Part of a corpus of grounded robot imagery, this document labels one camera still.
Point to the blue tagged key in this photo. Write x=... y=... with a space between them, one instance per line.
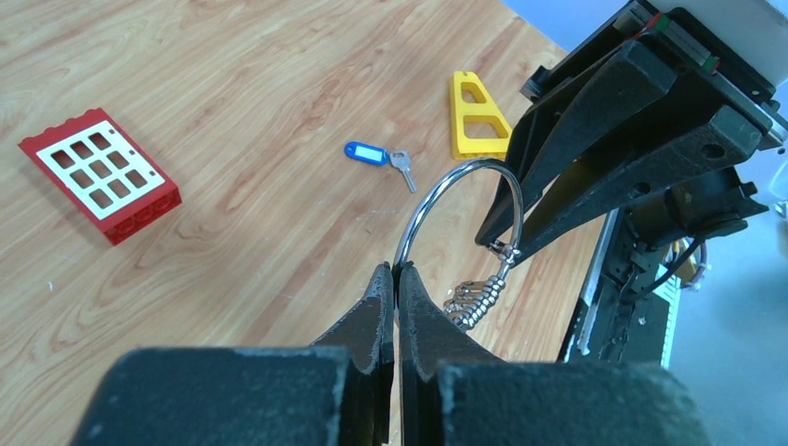
x=374 y=155

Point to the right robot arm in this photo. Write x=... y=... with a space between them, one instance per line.
x=623 y=319

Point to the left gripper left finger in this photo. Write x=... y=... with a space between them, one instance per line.
x=351 y=372

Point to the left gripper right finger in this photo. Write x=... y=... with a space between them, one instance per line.
x=433 y=353

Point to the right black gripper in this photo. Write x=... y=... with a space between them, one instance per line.
x=659 y=94

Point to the red window toy brick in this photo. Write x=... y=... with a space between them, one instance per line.
x=104 y=173

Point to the yellow triangular plastic piece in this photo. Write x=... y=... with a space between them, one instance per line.
x=471 y=103

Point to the silver keyring with keys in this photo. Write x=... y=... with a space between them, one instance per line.
x=439 y=231

